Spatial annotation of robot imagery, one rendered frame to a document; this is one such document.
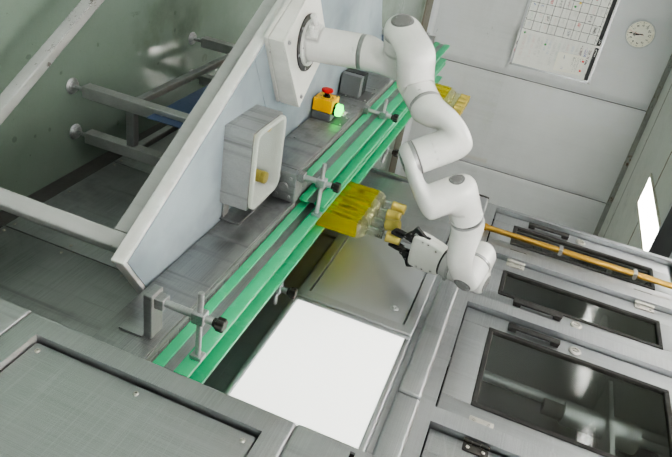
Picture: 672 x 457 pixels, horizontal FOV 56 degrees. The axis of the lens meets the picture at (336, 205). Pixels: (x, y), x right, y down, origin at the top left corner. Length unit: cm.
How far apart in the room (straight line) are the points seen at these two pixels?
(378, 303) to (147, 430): 95
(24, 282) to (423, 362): 106
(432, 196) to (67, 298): 97
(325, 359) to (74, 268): 75
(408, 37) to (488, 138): 646
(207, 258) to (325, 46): 63
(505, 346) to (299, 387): 64
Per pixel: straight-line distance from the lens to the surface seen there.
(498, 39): 766
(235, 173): 161
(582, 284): 225
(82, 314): 174
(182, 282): 148
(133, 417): 101
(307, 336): 164
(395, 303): 181
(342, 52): 171
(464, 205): 151
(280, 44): 164
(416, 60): 154
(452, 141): 150
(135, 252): 139
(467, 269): 162
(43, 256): 194
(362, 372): 158
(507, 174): 816
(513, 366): 182
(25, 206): 159
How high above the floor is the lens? 141
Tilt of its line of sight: 13 degrees down
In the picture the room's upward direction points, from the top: 108 degrees clockwise
